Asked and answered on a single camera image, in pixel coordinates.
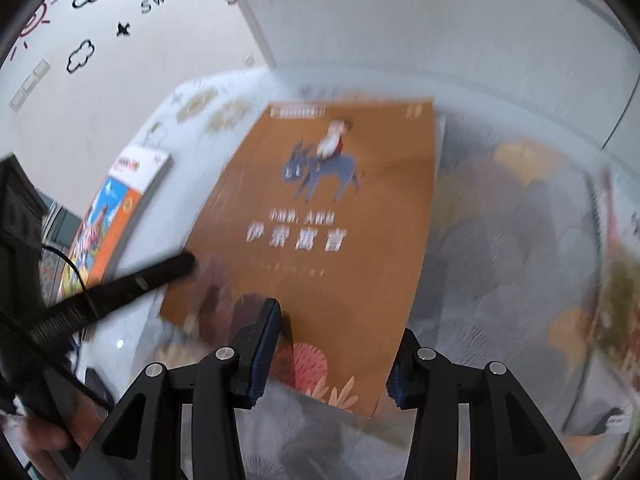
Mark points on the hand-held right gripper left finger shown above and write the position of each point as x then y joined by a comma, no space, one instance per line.
265,350

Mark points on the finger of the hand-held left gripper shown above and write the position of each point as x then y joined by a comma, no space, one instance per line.
150,275

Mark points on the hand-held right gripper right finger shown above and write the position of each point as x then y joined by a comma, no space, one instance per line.
400,385

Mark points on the brown donkey cover book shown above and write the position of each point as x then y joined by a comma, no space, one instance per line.
320,210

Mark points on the white forest picture book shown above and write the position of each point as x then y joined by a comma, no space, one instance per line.
620,280

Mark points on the person's left hand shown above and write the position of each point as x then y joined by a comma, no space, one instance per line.
55,437

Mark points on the orange cartoon cover book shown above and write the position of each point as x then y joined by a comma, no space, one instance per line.
107,230

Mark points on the grey ginkgo leaf table mat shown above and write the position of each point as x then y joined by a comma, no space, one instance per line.
500,270

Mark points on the white wall switch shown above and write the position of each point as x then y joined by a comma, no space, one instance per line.
28,85
41,68
17,101

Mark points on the red sun wall sticker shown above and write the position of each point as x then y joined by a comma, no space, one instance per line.
32,22

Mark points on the black star wall sticker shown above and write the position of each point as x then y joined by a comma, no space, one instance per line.
123,30

